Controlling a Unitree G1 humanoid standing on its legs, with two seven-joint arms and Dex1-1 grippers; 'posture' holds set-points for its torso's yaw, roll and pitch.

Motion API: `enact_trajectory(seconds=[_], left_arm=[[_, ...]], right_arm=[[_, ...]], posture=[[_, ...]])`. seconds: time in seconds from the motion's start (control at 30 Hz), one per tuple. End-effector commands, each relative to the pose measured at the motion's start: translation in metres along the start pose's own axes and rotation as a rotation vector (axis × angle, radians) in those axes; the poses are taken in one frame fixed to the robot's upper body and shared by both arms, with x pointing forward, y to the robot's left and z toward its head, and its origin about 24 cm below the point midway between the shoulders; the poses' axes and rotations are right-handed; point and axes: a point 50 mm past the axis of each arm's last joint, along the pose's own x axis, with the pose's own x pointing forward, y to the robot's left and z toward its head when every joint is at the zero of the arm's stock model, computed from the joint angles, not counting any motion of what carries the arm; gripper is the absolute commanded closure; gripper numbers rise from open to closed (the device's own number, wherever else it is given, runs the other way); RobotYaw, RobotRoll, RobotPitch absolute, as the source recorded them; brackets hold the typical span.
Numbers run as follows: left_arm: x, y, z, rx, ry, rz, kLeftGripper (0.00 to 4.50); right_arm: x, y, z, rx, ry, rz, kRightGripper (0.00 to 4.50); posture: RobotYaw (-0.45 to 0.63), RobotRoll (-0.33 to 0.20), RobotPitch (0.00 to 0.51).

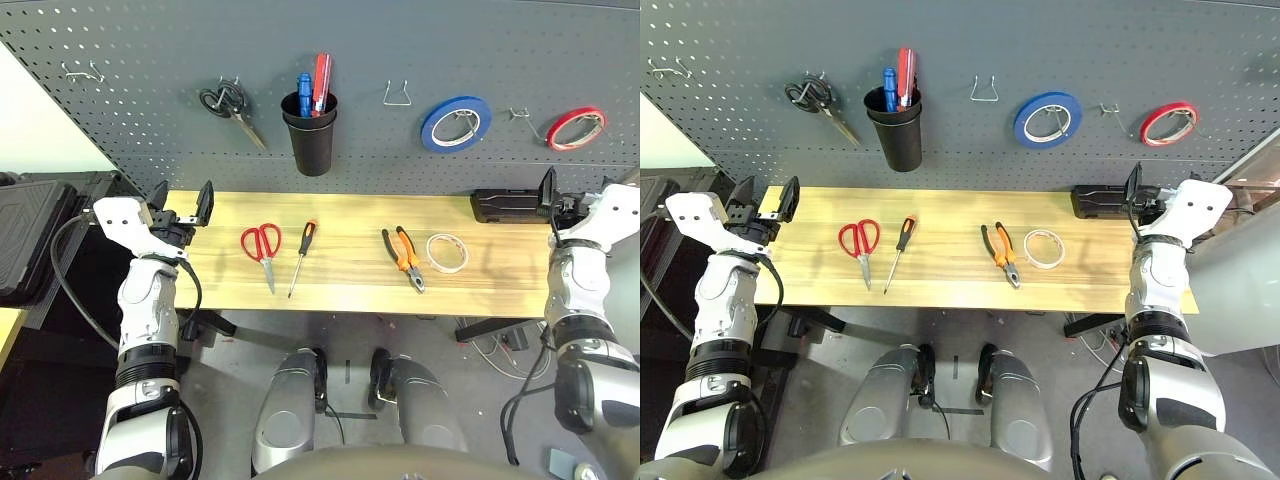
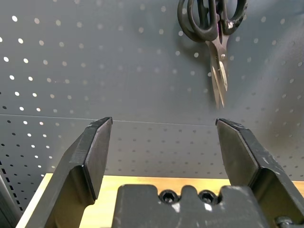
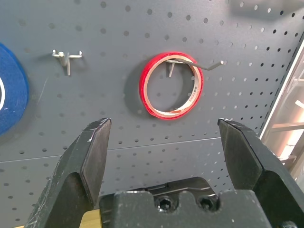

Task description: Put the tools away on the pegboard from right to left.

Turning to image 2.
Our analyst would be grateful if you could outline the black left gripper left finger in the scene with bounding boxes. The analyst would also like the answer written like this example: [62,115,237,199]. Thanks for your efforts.
[44,116,113,228]

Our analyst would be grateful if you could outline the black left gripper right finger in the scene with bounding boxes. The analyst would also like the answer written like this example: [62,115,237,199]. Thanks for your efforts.
[215,118,304,225]

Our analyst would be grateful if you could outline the grey slotted upright post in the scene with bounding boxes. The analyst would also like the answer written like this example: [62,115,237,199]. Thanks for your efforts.
[0,159,24,228]

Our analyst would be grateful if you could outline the black handled scissors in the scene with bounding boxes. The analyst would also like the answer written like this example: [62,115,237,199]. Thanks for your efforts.
[177,0,249,110]

